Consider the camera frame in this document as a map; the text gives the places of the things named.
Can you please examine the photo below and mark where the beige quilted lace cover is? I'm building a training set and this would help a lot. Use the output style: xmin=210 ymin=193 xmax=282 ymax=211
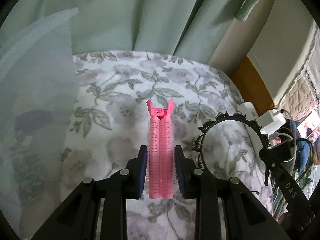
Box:
xmin=277 ymin=29 xmax=319 ymax=121

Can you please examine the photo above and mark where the white padded headboard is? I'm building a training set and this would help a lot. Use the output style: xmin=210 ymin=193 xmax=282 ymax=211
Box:
xmin=208 ymin=0 xmax=316 ymax=104

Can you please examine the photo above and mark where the white power strip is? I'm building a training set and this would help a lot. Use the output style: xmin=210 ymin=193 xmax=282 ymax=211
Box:
xmin=236 ymin=102 xmax=286 ymax=141

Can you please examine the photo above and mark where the person's right hand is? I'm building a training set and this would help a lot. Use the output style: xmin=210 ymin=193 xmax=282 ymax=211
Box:
xmin=278 ymin=212 xmax=303 ymax=233

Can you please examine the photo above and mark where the green curtain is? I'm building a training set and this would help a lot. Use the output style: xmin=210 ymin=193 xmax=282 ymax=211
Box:
xmin=1 ymin=0 xmax=260 ymax=63

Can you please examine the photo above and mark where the clear plastic storage box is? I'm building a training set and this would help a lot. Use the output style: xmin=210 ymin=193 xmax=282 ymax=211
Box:
xmin=1 ymin=8 xmax=79 ymax=233

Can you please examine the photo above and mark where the black decorated headband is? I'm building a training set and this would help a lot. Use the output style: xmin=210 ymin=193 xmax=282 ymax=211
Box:
xmin=193 ymin=112 xmax=270 ymax=187

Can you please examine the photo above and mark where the floral white table cloth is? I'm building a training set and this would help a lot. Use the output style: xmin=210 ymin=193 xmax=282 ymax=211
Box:
xmin=19 ymin=50 xmax=276 ymax=240

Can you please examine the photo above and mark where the pink hair roller clip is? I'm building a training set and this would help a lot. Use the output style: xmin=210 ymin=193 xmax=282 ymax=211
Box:
xmin=146 ymin=99 xmax=175 ymax=199

